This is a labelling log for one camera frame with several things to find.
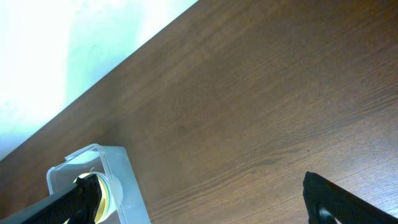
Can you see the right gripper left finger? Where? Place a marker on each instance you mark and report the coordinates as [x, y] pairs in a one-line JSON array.
[[77, 203]]

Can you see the clear plastic container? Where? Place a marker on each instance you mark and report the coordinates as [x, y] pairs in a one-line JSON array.
[[114, 162]]

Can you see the yellow plastic bowl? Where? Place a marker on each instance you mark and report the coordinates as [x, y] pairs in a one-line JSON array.
[[104, 208]]

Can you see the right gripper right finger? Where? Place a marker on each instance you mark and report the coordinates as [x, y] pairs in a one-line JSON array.
[[326, 202]]

